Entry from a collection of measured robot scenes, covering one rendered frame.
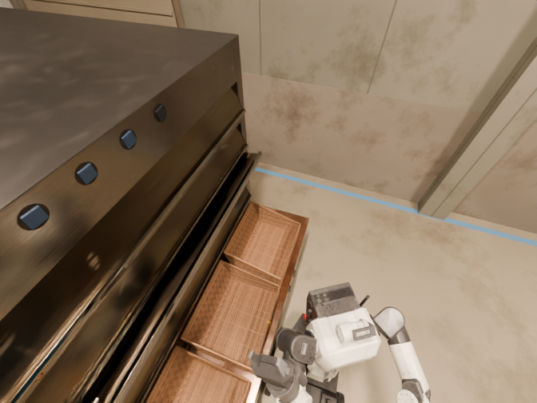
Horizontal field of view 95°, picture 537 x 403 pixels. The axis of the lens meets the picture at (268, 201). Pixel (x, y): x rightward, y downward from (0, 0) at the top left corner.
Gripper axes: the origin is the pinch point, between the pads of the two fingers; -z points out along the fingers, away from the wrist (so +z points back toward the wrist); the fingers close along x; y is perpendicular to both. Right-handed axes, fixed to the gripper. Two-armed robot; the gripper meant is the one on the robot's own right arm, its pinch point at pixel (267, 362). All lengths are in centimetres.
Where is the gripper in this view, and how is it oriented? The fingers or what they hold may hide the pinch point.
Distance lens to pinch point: 80.1
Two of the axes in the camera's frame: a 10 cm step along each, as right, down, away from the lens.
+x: 8.9, -0.6, -4.5
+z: 3.2, 7.8, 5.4
